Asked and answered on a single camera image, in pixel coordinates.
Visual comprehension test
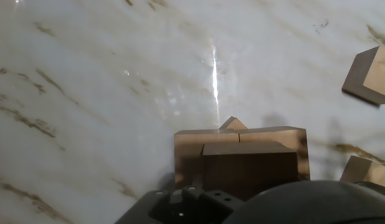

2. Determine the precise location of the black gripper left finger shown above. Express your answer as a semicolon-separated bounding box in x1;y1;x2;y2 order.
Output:
114;174;245;224

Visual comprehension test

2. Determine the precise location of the white marble pattern mat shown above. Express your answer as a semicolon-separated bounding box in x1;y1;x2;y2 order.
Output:
0;0;385;224

